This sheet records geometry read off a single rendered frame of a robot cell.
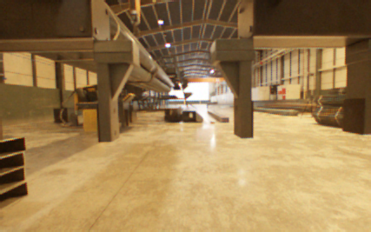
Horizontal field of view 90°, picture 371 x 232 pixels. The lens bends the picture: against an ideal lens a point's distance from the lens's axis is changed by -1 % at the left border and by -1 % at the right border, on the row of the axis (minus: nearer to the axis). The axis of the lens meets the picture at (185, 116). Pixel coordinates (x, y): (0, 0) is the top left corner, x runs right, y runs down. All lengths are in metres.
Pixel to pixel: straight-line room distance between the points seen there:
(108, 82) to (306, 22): 0.20
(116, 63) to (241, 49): 0.13
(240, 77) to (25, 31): 0.21
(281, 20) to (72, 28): 0.20
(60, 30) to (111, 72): 0.06
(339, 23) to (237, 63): 0.10
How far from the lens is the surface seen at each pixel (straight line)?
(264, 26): 0.21
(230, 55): 0.20
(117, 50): 0.21
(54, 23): 0.23
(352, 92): 0.29
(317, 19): 0.24
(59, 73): 11.67
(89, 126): 5.44
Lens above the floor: 0.69
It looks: 4 degrees down
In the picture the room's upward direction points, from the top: 1 degrees counter-clockwise
